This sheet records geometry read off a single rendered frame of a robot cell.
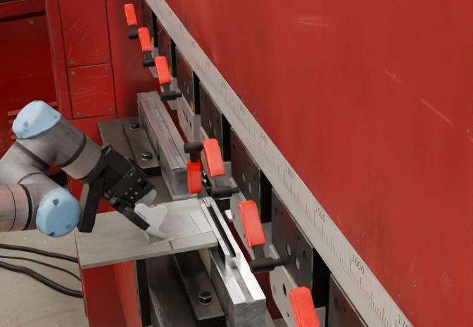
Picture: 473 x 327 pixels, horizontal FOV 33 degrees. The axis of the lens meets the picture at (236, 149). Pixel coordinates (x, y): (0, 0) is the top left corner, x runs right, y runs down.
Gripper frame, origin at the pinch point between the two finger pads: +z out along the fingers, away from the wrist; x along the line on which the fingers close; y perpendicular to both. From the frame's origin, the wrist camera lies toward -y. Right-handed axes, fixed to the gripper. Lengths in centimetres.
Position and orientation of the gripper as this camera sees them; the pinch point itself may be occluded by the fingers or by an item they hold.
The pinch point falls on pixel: (153, 228)
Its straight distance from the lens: 157.9
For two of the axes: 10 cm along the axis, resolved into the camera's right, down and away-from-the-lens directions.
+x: -3.7, -4.0, 8.4
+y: 7.0, -7.1, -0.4
